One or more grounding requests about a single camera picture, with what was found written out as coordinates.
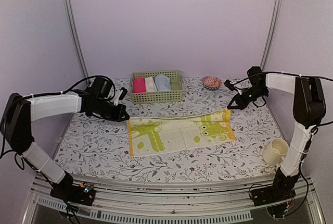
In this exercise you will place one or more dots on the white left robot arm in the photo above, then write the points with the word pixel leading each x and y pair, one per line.
pixel 23 113

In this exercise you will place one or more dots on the blue patterned bowl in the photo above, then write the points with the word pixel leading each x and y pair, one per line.
pixel 211 88

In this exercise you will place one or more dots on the right aluminium frame post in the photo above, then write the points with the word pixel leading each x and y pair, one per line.
pixel 270 34

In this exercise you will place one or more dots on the aluminium frame post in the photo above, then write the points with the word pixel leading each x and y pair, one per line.
pixel 270 34
pixel 75 37

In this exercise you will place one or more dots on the cream rolled towel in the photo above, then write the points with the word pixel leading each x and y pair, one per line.
pixel 150 85

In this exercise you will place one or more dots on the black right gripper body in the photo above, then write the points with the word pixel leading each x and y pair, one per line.
pixel 257 93

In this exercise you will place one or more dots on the cream ribbed mug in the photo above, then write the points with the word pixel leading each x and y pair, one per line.
pixel 275 152

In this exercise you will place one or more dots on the aluminium front rail base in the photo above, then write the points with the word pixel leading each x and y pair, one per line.
pixel 118 201

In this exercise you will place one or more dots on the light blue towel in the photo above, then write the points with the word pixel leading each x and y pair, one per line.
pixel 163 83

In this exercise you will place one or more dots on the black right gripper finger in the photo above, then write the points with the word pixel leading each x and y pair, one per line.
pixel 234 101
pixel 237 107

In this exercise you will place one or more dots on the left aluminium frame post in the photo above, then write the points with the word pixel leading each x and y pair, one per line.
pixel 75 37

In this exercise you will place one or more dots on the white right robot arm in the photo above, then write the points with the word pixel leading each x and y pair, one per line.
pixel 308 110

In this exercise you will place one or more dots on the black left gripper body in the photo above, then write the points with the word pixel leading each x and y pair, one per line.
pixel 107 113

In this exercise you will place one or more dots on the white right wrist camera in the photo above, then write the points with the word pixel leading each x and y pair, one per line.
pixel 232 87

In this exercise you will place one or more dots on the green perforated plastic basket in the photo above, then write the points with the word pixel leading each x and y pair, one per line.
pixel 175 95

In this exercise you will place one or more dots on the pink rolled towel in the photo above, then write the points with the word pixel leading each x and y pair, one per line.
pixel 139 85

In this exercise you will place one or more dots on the green white small packet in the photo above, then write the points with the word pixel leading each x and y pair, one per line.
pixel 150 136

